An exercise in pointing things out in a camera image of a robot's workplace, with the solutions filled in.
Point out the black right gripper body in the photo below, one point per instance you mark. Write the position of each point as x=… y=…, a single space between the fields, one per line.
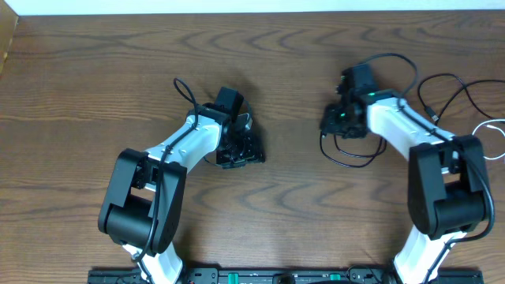
x=338 y=121

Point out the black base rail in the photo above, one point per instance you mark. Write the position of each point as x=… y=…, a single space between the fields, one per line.
x=206 y=275

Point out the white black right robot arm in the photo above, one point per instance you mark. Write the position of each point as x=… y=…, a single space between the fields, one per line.
x=448 y=195

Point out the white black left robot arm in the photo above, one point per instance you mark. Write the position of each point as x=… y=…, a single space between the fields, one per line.
x=142 y=206

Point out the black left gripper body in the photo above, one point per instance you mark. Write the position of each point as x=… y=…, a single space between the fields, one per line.
x=241 y=151

